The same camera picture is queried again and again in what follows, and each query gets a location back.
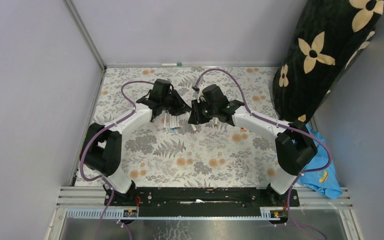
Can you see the black floral cushion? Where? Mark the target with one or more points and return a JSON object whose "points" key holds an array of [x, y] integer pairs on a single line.
{"points": [[328, 35]]}

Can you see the aluminium frame rails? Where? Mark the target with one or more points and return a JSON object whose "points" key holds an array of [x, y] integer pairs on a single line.
{"points": [[301, 197]]}

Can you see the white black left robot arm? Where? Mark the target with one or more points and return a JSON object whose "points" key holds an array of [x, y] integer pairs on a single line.
{"points": [[102, 147]]}

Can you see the grey slotted cable duct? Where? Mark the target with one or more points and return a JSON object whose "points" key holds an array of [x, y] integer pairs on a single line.
{"points": [[172, 213]]}

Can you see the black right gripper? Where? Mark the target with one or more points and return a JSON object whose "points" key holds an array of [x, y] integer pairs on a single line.
{"points": [[195, 117]]}

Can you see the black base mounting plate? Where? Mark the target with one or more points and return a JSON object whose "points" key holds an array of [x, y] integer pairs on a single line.
{"points": [[225, 198]]}

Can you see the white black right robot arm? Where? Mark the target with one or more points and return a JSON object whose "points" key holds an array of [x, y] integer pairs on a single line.
{"points": [[293, 144]]}

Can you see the white marker on ledge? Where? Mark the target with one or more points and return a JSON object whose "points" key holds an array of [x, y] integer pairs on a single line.
{"points": [[174, 64]]}

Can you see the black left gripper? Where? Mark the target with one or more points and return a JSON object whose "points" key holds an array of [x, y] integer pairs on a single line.
{"points": [[181, 107]]}

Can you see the blue patterned cloth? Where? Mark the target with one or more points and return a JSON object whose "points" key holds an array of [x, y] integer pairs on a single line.
{"points": [[324, 182]]}

